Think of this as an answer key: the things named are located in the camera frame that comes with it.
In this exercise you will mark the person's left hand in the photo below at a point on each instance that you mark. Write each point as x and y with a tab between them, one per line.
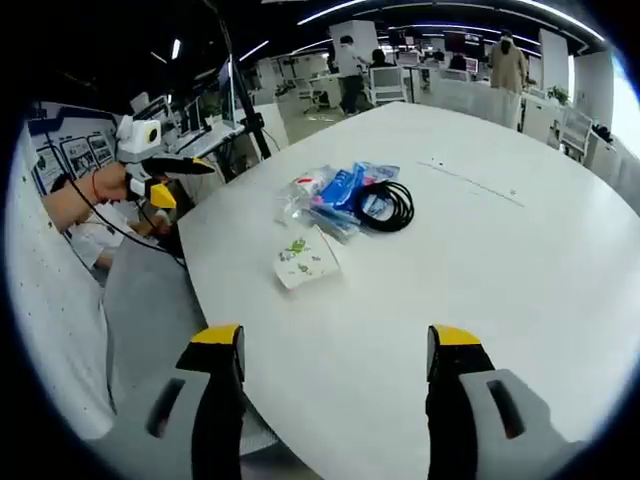
112	182

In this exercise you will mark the clear bag with blue pouch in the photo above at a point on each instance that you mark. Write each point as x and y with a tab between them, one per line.
380	171

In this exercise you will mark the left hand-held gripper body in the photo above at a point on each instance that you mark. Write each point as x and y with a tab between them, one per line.
137	135

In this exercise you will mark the wall poster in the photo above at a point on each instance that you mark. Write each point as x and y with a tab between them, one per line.
75	150

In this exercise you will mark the computer monitor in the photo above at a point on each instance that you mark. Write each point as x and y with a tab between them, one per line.
227	95

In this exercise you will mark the white mesh office chair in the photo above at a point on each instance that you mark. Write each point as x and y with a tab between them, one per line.
387	85

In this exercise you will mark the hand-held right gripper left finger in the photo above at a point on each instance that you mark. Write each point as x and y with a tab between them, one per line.
215	360

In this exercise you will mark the white table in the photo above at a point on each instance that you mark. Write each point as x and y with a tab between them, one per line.
450	260

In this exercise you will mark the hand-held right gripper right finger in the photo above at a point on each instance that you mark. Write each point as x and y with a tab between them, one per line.
450	360

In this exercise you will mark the clear plastic bag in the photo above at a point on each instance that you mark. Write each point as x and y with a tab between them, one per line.
332	225

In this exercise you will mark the potted green plant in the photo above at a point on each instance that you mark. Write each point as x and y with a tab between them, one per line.
559	95

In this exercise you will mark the clear plastic bottle white cap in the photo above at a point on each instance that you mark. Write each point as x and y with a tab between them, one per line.
300	192

